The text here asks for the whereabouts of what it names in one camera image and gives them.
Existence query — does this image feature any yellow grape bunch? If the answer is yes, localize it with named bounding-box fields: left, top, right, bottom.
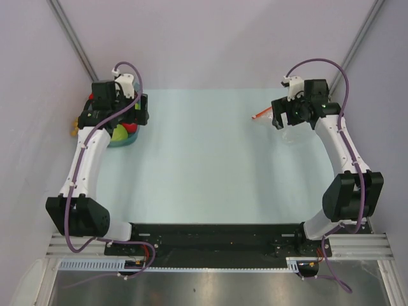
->
left=70, top=117, right=79, bottom=137

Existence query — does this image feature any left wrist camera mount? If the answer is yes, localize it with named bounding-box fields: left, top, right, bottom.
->
left=112, top=68, right=135, bottom=99

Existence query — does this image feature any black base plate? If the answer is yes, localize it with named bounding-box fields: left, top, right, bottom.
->
left=102, top=223, right=332, bottom=270

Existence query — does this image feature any left corner aluminium post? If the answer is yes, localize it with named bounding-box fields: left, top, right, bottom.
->
left=47, top=0, right=99, bottom=82

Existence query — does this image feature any red apple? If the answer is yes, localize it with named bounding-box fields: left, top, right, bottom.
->
left=122, top=123, right=138, bottom=135

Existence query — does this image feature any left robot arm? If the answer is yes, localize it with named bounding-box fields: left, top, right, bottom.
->
left=45, top=73, right=149, bottom=255

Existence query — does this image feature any teal plastic basket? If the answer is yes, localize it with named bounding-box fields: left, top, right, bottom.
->
left=105, top=75, right=149, bottom=147

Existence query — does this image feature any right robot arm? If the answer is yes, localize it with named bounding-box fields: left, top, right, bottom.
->
left=271, top=76, right=384, bottom=256

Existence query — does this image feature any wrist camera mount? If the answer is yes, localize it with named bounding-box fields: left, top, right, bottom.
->
left=112, top=68, right=135, bottom=99
left=281, top=76, right=304, bottom=101

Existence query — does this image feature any right corner aluminium post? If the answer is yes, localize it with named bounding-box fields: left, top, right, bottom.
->
left=329, top=0, right=386, bottom=93

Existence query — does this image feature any corner aluminium post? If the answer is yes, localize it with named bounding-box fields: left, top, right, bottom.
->
left=47, top=0, right=99, bottom=82
left=329, top=0, right=386, bottom=93

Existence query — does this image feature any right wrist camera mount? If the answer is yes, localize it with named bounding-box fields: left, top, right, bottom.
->
left=281, top=76, right=304, bottom=101

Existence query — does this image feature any green cabbage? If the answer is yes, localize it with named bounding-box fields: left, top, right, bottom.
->
left=111, top=124, right=128, bottom=142

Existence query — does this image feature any clear zip top bag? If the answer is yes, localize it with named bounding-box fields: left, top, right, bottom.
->
left=251, top=106, right=317, bottom=145

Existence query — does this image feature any white cable duct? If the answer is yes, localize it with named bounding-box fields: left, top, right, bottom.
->
left=59, top=259, right=299, bottom=273

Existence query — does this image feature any aluminium rail frame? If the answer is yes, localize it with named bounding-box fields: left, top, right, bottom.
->
left=45, top=233, right=396, bottom=259

